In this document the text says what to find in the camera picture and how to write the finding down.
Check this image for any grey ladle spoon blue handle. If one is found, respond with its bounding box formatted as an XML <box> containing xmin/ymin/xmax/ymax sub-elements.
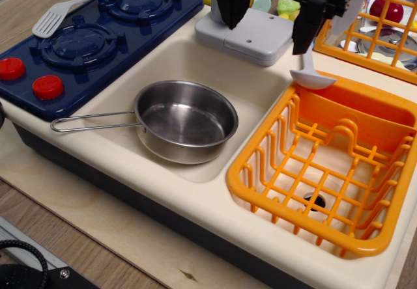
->
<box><xmin>290</xmin><ymin>46</ymin><xmax>336</xmax><ymax>90</ymax></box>

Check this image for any stainless steel pan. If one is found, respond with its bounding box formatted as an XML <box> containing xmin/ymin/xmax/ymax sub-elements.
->
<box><xmin>50</xmin><ymin>79</ymin><xmax>239</xmax><ymax>165</ymax></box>

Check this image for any mint green toy cup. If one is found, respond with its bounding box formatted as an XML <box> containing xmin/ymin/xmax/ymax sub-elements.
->
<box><xmin>250</xmin><ymin>0</ymin><xmax>272</xmax><ymax>12</ymax></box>

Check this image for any green toy vegetable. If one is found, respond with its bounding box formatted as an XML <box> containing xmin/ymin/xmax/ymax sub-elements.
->
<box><xmin>276</xmin><ymin>0</ymin><xmax>300</xmax><ymax>16</ymax></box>

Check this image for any grey toy faucet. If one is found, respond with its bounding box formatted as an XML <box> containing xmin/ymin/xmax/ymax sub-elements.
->
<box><xmin>195</xmin><ymin>0</ymin><xmax>293</xmax><ymax>66</ymax></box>

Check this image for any grey toy knife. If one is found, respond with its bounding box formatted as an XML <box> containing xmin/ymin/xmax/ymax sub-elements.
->
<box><xmin>331</xmin><ymin>0</ymin><xmax>365</xmax><ymax>36</ymax></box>

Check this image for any steel pot lid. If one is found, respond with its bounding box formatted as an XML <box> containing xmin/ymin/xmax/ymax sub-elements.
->
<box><xmin>356</xmin><ymin>29</ymin><xmax>416</xmax><ymax>71</ymax></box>

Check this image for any orange upright rack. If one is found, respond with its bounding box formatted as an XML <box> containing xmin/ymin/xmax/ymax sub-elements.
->
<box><xmin>314</xmin><ymin>0</ymin><xmax>416</xmax><ymax>84</ymax></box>

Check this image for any red toy apple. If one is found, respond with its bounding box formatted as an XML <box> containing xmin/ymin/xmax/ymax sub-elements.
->
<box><xmin>369</xmin><ymin>0</ymin><xmax>404</xmax><ymax>23</ymax></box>

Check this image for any orange dish drying basket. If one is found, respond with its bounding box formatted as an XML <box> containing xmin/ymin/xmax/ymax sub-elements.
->
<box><xmin>226</xmin><ymin>77</ymin><xmax>416</xmax><ymax>257</ymax></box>

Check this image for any navy blue toy stove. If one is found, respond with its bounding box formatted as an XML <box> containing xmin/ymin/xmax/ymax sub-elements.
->
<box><xmin>1</xmin><ymin>0</ymin><xmax>204</xmax><ymax>121</ymax></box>

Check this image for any cream toy sink unit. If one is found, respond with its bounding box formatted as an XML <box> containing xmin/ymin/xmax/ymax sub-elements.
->
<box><xmin>1</xmin><ymin>16</ymin><xmax>416</xmax><ymax>288</ymax></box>

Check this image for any red stove knob right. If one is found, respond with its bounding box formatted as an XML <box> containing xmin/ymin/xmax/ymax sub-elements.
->
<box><xmin>32</xmin><ymin>75</ymin><xmax>65</xmax><ymax>100</ymax></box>

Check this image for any red stove knob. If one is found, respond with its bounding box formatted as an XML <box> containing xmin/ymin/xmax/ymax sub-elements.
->
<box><xmin>0</xmin><ymin>57</ymin><xmax>26</xmax><ymax>81</ymax></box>
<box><xmin>32</xmin><ymin>75</ymin><xmax>65</xmax><ymax>100</ymax></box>

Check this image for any red stove knob left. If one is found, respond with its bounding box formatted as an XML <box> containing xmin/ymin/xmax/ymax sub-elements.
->
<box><xmin>0</xmin><ymin>57</ymin><xmax>26</xmax><ymax>81</ymax></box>

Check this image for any black device with screw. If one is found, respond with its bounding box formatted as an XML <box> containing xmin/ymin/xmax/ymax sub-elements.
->
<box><xmin>1</xmin><ymin>264</ymin><xmax>98</xmax><ymax>288</ymax></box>

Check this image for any grey spatula blue handle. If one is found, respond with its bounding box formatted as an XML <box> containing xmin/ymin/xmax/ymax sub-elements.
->
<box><xmin>32</xmin><ymin>0</ymin><xmax>94</xmax><ymax>38</ymax></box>

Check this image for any black braided cable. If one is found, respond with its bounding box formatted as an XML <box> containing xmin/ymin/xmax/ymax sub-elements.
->
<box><xmin>0</xmin><ymin>239</ymin><xmax>50</xmax><ymax>289</ymax></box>

